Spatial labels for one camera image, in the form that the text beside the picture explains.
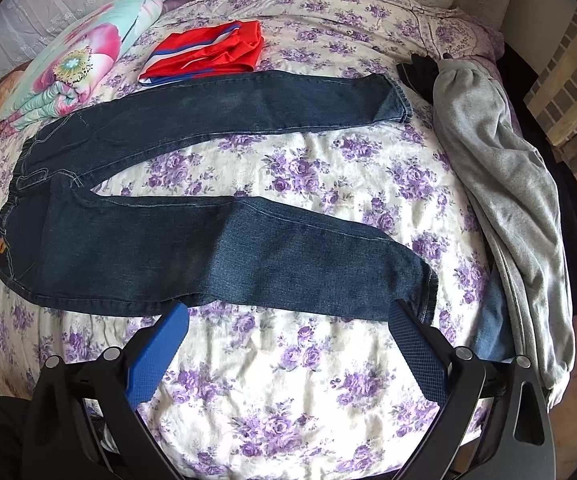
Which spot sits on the black garment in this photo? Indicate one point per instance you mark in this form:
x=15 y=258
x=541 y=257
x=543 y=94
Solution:
x=420 y=75

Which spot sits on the floral folded quilt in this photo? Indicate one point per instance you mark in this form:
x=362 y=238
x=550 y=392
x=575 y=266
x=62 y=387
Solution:
x=62 y=77

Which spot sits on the grey sweatpants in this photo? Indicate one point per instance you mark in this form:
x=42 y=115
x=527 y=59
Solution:
x=516 y=202

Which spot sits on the red folded shorts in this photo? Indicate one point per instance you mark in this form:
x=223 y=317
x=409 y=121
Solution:
x=226 y=49

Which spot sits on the dark blue denim jeans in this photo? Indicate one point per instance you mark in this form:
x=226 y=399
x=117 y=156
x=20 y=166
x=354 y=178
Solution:
x=64 y=247

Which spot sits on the light blue jeans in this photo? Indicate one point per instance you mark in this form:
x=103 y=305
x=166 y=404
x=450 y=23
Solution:
x=493 y=339

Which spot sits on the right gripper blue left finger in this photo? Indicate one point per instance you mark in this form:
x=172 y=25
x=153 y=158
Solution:
x=60 y=439

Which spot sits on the purple floral bed sheet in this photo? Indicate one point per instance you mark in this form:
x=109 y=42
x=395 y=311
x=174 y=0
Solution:
x=256 y=393

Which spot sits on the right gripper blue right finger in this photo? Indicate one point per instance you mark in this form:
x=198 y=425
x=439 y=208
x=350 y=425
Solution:
x=516 y=440

